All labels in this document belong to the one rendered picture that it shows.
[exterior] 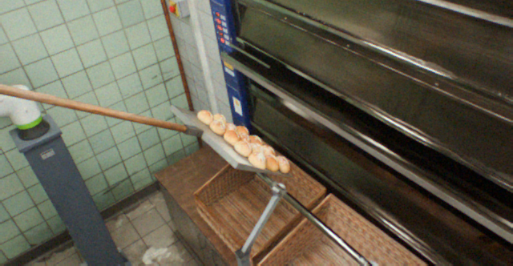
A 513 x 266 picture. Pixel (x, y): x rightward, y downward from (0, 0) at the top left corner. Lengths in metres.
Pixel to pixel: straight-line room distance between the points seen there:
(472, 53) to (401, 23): 0.24
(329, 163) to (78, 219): 1.45
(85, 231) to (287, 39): 1.62
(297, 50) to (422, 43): 0.65
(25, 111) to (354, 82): 1.52
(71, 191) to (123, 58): 0.92
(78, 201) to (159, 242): 0.82
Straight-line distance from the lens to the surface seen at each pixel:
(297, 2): 1.82
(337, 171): 2.13
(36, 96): 1.60
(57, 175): 2.59
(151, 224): 3.46
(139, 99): 3.22
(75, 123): 3.14
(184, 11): 2.74
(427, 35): 1.45
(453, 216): 1.76
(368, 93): 1.70
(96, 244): 2.96
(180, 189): 2.78
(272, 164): 1.93
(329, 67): 1.82
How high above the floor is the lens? 2.47
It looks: 37 degrees down
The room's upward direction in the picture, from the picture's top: 9 degrees counter-clockwise
